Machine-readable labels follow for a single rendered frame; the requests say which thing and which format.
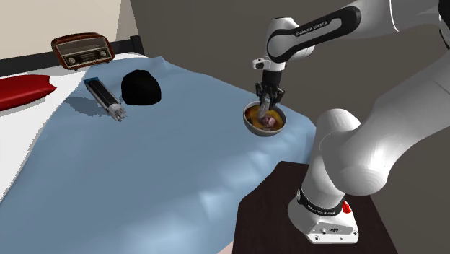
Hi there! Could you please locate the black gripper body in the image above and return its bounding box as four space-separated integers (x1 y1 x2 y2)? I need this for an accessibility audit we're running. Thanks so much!
262 69 283 87

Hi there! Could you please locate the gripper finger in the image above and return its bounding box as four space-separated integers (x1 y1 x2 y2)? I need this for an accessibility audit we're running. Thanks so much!
269 84 286 108
255 82 270 105

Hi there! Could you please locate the silver utensil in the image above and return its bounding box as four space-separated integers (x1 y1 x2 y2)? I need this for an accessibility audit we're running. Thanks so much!
257 95 272 119

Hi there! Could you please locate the grey bowl with yellow soup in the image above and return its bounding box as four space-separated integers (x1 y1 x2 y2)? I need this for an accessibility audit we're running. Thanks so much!
242 100 288 138

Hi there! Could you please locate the black dome-shaped object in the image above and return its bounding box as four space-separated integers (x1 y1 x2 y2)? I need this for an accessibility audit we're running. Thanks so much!
120 69 162 106

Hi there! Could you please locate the dark brown robot stand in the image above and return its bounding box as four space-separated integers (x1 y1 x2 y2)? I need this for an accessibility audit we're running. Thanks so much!
231 161 399 254

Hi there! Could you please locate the bed with blue blanket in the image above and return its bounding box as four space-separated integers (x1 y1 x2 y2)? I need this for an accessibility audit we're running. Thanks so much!
0 35 317 254

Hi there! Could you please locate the black and silver tube device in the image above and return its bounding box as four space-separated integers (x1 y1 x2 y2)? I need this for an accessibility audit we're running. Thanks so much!
83 77 128 123

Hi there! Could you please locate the brown vintage radio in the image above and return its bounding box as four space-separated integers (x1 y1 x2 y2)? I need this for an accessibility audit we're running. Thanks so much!
50 32 115 71

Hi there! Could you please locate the red pillow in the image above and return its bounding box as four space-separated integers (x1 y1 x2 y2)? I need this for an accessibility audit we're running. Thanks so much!
0 74 58 112

